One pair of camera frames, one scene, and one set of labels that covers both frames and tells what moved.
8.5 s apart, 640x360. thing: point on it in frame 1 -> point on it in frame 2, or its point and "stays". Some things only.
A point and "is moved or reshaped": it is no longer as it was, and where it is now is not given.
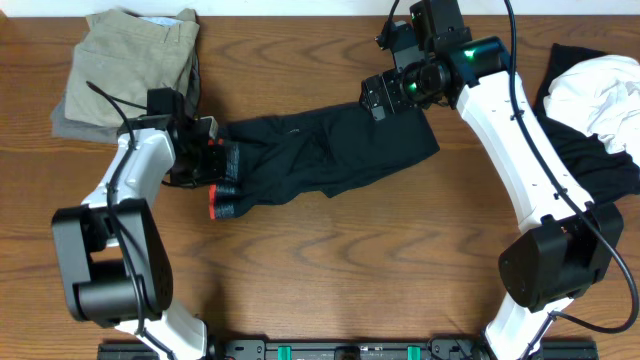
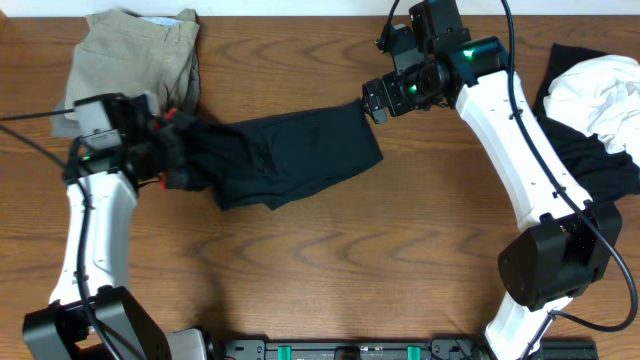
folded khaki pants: (126, 55) stays
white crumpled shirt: (600, 93) stays
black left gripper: (218, 169) -> (163, 136)
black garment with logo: (598, 172) stays
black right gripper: (388, 82) stays
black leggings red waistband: (313, 154) is moved or reshaped
